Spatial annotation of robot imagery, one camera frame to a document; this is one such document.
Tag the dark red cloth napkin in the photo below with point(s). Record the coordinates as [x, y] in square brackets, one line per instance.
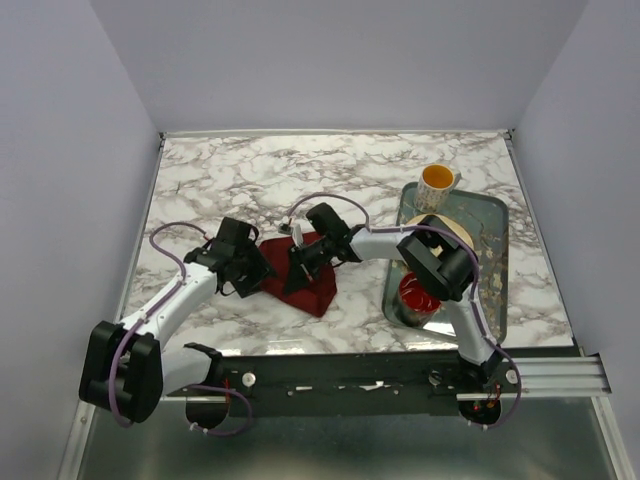
[314, 299]

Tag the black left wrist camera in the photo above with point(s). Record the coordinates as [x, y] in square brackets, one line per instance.
[237, 233]

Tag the red and black cup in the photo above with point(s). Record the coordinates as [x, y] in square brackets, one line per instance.
[414, 305]

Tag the beige bird pattern plate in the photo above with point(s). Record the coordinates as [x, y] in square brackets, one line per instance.
[455, 227]

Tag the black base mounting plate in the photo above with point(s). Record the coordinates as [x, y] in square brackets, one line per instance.
[435, 383]

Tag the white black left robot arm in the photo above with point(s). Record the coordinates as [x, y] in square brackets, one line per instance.
[126, 369]

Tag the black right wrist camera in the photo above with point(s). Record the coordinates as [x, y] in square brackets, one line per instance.
[327, 224]

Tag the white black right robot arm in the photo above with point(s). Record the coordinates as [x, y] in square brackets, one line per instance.
[445, 266]

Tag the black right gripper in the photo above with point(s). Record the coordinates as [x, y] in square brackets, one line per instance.
[301, 272]

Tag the white floral mug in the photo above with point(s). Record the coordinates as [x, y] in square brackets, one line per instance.
[434, 186]

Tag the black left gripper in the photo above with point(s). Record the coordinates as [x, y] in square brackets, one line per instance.
[260, 270]

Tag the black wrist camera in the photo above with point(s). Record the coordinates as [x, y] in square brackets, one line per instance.
[327, 224]
[237, 233]

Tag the aluminium frame rail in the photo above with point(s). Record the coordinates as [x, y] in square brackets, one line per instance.
[559, 376]

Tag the teal floral serving tray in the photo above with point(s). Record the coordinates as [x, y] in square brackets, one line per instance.
[486, 221]

